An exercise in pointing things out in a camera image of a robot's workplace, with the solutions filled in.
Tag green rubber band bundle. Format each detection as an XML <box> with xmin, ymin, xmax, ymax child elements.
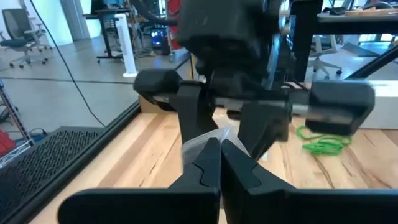
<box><xmin>295</xmin><ymin>124</ymin><xmax>353</xmax><ymax>156</ymax></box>

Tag white tower fan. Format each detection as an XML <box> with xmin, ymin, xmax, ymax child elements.
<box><xmin>114</xmin><ymin>13</ymin><xmax>139</xmax><ymax>78</ymax></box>

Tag small brown cardboard box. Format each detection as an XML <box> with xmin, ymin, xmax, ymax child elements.
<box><xmin>138</xmin><ymin>95</ymin><xmax>180</xmax><ymax>114</ymax></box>

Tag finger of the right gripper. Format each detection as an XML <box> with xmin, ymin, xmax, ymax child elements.
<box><xmin>238</xmin><ymin>102</ymin><xmax>292</xmax><ymax>161</ymax></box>
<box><xmin>170</xmin><ymin>85</ymin><xmax>218</xmax><ymax>144</ymax></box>

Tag clear plastic zip bag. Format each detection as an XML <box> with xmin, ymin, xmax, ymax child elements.
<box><xmin>181</xmin><ymin>125</ymin><xmax>251</xmax><ymax>172</ymax></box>

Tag white rectangular box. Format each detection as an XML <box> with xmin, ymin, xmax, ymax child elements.
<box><xmin>357</xmin><ymin>80</ymin><xmax>398</xmax><ymax>131</ymax></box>

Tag white office chair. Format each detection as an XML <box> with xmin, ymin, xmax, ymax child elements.
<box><xmin>307</xmin><ymin>34</ymin><xmax>343</xmax><ymax>82</ymax></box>

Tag long taut black cable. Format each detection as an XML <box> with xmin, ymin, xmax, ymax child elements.
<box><xmin>28</xmin><ymin>0</ymin><xmax>107</xmax><ymax>128</ymax></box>

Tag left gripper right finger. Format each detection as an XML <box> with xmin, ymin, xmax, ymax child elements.
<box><xmin>220</xmin><ymin>139</ymin><xmax>398</xmax><ymax>224</ymax></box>

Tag black background desk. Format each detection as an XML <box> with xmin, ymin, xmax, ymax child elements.
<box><xmin>83</xmin><ymin>7</ymin><xmax>131</xmax><ymax>65</ymax></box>

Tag black office chair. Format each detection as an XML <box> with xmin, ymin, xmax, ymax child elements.
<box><xmin>0</xmin><ymin>8</ymin><xmax>53</xmax><ymax>69</ymax></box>

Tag red plastic storage bin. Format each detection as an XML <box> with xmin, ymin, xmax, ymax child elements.
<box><xmin>0</xmin><ymin>128</ymin><xmax>17</xmax><ymax>158</ymax></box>

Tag background rack red bins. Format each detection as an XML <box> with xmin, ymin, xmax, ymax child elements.
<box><xmin>166</xmin><ymin>0</ymin><xmax>183</xmax><ymax>51</ymax></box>

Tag computer tower blue lights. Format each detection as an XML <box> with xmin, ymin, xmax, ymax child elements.
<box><xmin>150</xmin><ymin>27</ymin><xmax>171</xmax><ymax>57</ymax></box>

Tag black perforated floor mat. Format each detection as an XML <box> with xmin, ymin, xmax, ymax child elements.
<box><xmin>0</xmin><ymin>126</ymin><xmax>108</xmax><ymax>224</ymax></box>

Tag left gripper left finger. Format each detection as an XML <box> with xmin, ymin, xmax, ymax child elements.
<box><xmin>57</xmin><ymin>136</ymin><xmax>222</xmax><ymax>224</ymax></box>

